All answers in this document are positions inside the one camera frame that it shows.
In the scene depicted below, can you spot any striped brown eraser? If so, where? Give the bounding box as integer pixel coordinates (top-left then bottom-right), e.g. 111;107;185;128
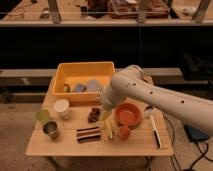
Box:
76;127;101;143

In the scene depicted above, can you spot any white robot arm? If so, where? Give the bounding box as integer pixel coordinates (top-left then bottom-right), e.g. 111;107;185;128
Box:
100;65;213;136

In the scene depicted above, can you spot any white paper cup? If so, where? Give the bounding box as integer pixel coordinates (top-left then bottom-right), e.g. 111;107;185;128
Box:
53;99;70;119

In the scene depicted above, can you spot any green plastic cup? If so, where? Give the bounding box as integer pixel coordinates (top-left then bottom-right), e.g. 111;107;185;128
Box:
36;109;51;125

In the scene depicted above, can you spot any metal cup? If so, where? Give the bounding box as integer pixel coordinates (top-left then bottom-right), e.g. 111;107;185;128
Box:
43;121;59;139

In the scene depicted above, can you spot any grey cloth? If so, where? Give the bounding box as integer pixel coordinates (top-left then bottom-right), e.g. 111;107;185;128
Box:
86;80;103;92

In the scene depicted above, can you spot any blue sponge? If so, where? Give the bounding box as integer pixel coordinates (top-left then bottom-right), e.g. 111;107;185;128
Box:
73;83;87;93

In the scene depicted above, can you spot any yellow plastic bin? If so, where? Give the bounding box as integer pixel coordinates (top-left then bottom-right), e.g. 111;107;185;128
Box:
52;61;115;103

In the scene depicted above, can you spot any bunch of dark grapes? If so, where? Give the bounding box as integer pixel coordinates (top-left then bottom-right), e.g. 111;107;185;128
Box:
88;107;100;123

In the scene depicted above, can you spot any orange bowl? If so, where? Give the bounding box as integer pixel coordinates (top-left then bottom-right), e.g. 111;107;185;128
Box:
115;103;142;127

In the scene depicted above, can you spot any green yellow item in bin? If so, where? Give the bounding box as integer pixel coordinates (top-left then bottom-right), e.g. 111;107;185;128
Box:
63;84;70;93

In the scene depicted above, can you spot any yellow banana toy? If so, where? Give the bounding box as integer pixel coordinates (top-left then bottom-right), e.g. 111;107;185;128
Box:
105;119;114;140

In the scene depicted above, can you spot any small orange fruit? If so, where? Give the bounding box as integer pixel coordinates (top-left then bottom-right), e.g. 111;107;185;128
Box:
118;125;130;140

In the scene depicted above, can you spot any wooden table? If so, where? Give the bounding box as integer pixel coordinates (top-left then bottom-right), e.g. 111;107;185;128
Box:
25;75;174;158

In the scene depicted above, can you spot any black power box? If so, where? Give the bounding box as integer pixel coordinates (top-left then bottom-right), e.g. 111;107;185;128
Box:
184;124;210;142

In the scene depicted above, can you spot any black cable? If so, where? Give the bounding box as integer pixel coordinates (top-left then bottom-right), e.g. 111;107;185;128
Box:
163;114;213;171

